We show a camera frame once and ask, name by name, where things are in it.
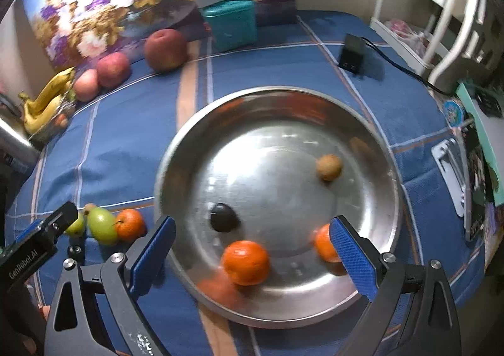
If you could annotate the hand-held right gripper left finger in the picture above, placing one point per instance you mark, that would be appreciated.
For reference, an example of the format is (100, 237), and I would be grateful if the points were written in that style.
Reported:
(151, 253)

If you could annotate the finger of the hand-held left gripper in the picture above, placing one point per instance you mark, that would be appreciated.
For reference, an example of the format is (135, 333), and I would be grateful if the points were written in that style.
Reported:
(63, 216)
(27, 232)

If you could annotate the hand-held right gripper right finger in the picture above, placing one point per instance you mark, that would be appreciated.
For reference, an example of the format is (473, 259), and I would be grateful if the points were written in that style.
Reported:
(352, 257)

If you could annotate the round green fruit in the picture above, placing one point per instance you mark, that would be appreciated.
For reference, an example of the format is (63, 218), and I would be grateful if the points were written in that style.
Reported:
(76, 226)

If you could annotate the small yellowish fruit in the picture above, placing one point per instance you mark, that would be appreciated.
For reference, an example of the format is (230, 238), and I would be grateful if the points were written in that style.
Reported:
(89, 207)

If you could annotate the orange with stick stem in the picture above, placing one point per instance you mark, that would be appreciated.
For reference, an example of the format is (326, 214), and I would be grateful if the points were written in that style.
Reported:
(325, 242)

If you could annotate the dark plum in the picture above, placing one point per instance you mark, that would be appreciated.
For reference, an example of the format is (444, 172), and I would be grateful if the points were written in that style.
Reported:
(75, 251)
(223, 217)

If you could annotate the oblong green fruit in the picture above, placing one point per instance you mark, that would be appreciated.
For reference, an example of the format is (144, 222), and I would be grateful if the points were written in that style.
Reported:
(101, 226)

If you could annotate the brown longan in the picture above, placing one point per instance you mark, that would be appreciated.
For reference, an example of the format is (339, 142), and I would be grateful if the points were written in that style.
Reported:
(329, 167)

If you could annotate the orange with short stem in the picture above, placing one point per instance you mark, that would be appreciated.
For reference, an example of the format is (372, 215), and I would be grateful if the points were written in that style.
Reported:
(246, 262)

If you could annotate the stainless steel basin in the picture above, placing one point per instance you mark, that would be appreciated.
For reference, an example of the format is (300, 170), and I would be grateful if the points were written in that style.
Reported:
(275, 183)

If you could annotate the stainless steel thermos jug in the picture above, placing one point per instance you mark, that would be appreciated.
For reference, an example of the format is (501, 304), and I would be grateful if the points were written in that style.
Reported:
(13, 143)

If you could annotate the clear plastic fruit tray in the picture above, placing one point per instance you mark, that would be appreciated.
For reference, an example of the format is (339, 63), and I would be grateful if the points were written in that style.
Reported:
(53, 127)

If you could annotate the small tangerine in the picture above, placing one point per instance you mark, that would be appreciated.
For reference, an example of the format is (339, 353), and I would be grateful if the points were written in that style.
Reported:
(61, 120)

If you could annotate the bunch of yellow bananas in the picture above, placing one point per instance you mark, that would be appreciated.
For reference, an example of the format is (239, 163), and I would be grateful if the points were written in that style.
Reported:
(43, 102)

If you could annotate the white phone stand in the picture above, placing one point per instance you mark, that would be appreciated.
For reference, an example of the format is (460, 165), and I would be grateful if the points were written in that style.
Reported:
(449, 167)

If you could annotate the pale pink apple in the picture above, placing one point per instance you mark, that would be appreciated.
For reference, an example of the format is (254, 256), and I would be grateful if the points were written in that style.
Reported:
(86, 85)

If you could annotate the black smartphone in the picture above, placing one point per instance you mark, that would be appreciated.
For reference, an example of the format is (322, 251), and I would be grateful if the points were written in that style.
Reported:
(474, 183)

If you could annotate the round cartoon tin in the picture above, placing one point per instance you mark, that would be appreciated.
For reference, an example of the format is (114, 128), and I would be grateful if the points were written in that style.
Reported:
(453, 112)

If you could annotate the teal cardboard box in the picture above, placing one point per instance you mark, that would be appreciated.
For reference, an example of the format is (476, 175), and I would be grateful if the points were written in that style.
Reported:
(488, 143)

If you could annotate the large dark red apple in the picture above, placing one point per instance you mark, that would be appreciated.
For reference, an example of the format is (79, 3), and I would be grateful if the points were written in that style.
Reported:
(165, 50)

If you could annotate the floral painting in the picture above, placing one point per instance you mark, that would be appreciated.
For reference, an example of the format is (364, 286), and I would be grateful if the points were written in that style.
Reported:
(78, 13)

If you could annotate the black power adapter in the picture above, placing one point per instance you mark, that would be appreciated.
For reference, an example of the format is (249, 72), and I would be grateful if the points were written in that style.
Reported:
(352, 53)

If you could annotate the small black device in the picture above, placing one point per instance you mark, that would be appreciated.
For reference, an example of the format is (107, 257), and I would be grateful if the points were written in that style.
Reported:
(488, 102)

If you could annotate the blue plaid tablecloth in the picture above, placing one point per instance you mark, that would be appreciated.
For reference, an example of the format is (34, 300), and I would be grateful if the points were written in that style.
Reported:
(275, 65)

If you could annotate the pink plastic bag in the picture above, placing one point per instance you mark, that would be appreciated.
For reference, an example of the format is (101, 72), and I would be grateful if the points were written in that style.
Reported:
(401, 29)

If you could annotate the teal plastic box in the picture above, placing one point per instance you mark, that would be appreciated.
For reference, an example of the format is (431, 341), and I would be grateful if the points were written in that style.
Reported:
(230, 25)

